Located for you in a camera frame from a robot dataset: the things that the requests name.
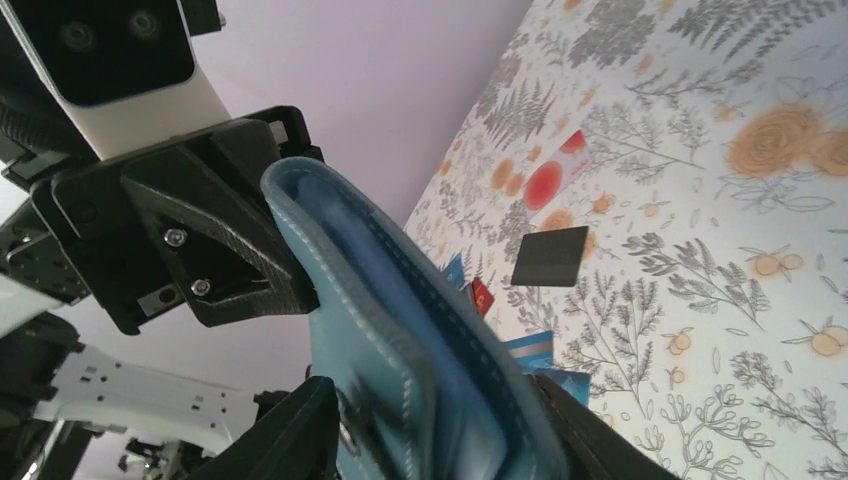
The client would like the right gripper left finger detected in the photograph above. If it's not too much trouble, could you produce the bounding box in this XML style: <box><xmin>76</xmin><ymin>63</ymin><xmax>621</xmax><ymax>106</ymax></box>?
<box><xmin>189</xmin><ymin>376</ymin><xmax>340</xmax><ymax>480</ymax></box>

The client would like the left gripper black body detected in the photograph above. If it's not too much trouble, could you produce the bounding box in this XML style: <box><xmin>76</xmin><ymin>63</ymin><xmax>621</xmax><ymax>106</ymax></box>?
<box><xmin>1</xmin><ymin>106</ymin><xmax>308</xmax><ymax>335</ymax></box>

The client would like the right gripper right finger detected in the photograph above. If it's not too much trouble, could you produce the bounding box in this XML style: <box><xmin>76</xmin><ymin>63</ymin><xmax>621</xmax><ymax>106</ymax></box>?
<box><xmin>533</xmin><ymin>374</ymin><xmax>677</xmax><ymax>480</ymax></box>

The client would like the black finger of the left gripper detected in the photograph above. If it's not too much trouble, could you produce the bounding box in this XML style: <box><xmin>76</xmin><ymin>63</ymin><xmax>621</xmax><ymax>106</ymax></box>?
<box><xmin>120</xmin><ymin>118</ymin><xmax>319</xmax><ymax>327</ymax></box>

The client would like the blue leather card holder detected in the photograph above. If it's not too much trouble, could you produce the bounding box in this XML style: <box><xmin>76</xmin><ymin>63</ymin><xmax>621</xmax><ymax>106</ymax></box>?
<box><xmin>261</xmin><ymin>157</ymin><xmax>573</xmax><ymax>479</ymax></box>

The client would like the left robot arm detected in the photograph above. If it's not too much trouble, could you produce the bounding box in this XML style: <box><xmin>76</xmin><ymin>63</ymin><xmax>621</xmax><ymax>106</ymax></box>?
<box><xmin>1</xmin><ymin>106</ymin><xmax>321</xmax><ymax>458</ymax></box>

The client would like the blue striped card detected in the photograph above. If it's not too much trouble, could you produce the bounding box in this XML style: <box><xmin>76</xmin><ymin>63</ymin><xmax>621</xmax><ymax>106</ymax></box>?
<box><xmin>504</xmin><ymin>330</ymin><xmax>554</xmax><ymax>374</ymax></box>

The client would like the black card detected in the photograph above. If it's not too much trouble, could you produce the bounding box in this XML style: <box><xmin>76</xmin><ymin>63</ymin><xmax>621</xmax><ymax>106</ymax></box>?
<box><xmin>510</xmin><ymin>226</ymin><xmax>589</xmax><ymax>288</ymax></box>

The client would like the white red translucent card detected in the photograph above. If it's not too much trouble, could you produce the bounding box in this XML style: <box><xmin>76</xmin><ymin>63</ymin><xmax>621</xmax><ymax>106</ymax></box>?
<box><xmin>522</xmin><ymin>130</ymin><xmax>592</xmax><ymax>213</ymax></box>

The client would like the floral patterned table mat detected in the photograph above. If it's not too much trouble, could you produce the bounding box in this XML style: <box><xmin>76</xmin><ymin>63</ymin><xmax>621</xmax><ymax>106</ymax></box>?
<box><xmin>406</xmin><ymin>1</ymin><xmax>847</xmax><ymax>479</ymax></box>

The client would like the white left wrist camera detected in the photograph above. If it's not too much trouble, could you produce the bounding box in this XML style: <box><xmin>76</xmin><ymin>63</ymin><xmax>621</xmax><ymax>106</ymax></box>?
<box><xmin>1</xmin><ymin>1</ymin><xmax>231</xmax><ymax>160</ymax></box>

